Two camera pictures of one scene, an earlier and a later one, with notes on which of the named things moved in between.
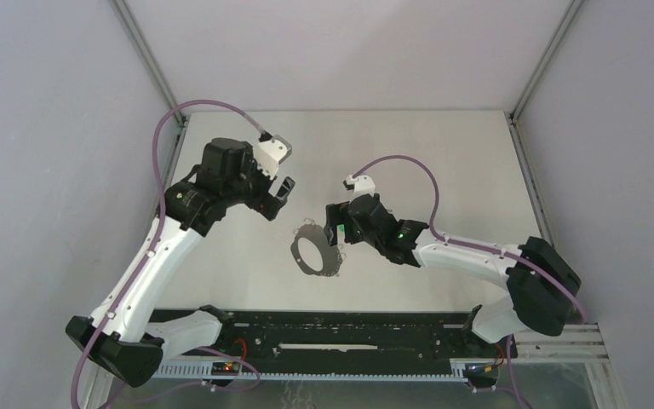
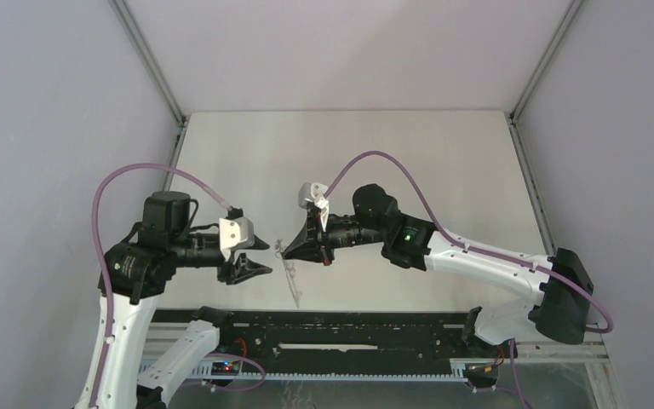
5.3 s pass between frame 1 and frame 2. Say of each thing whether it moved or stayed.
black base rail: stayed
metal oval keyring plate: moved
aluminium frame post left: stayed
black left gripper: moved
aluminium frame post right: stayed
